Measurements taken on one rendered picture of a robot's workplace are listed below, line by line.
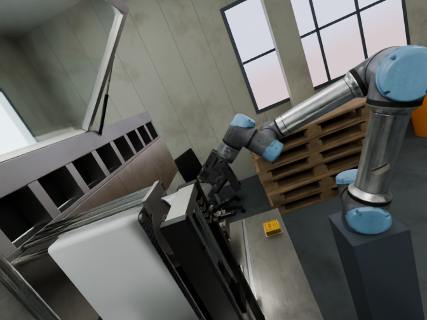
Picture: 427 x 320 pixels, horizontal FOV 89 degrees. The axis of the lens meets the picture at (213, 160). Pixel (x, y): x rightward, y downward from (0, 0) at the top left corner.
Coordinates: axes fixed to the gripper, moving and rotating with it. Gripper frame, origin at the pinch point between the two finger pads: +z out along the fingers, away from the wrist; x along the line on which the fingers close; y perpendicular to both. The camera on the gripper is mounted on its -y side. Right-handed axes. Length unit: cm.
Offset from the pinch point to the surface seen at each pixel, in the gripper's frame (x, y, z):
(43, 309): 57, 21, -9
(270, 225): -14.6, -35.9, 5.8
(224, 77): -251, 18, -46
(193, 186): 32.1, 9.8, -19.8
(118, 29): -16, 58, -40
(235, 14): -251, 41, -119
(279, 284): 14.7, -35.6, 9.8
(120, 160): -23, 42, 13
